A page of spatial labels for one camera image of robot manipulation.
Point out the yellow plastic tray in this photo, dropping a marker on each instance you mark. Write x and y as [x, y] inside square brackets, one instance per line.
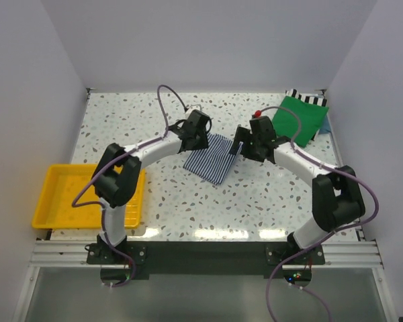
[62, 184]

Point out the blue folded tank top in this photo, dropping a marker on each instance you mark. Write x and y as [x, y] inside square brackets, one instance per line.
[325, 128]

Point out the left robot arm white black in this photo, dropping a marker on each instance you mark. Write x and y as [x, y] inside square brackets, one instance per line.
[116, 176]

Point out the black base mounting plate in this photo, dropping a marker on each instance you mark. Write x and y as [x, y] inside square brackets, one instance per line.
[187, 258]

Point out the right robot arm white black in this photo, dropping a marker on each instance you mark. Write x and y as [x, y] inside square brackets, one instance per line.
[336, 196]

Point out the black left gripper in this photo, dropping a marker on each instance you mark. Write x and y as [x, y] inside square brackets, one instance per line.
[203, 143]

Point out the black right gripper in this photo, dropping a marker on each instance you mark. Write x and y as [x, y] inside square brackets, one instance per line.
[244, 134]

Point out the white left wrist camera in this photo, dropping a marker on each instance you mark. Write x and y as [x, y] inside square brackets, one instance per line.
[192, 108]

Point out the aluminium front rail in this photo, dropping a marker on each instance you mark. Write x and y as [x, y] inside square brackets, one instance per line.
[360, 254]

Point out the black white striped folded top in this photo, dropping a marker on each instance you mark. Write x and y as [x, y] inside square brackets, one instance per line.
[311, 111]

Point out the blue white striped tank top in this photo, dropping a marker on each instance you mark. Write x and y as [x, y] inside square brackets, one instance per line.
[213, 163]

